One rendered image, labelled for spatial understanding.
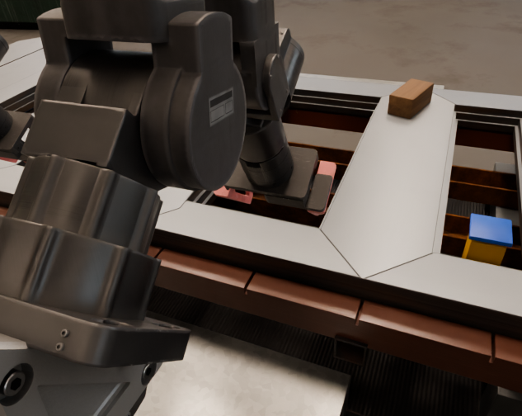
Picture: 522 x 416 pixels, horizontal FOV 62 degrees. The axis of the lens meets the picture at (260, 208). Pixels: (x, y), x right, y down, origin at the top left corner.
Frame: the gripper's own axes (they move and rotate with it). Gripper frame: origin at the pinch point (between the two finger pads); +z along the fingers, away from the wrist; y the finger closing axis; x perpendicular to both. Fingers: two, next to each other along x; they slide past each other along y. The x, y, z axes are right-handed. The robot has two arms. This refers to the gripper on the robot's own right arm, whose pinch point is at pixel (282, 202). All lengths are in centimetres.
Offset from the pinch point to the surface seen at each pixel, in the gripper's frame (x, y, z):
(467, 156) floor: -129, -43, 177
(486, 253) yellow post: -5.8, -28.6, 18.9
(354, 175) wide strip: -19.7, -5.0, 24.6
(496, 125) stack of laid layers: -50, -33, 44
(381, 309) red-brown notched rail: 7.4, -14.7, 15.4
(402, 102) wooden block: -46, -11, 34
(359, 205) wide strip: -11.4, -7.8, 20.4
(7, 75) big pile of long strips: -49, 122, 41
